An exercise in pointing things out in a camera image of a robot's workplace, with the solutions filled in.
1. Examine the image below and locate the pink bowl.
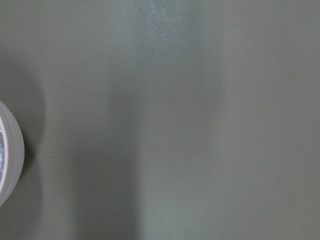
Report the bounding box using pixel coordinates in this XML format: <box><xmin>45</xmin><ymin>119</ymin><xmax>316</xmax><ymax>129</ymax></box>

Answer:
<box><xmin>0</xmin><ymin>102</ymin><xmax>25</xmax><ymax>205</ymax></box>

